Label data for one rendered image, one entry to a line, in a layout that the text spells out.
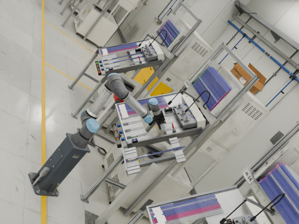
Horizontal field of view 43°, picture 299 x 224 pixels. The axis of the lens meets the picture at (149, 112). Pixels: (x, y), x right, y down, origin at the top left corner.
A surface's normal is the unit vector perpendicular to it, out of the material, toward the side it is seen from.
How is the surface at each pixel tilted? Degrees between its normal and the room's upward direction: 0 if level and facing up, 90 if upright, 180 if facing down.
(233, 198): 44
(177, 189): 90
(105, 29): 90
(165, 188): 90
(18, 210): 0
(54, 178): 90
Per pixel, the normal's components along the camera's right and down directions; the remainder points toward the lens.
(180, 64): 0.23, 0.54
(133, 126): -0.08, -0.82
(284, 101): -0.74, -0.44
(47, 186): 0.47, 0.65
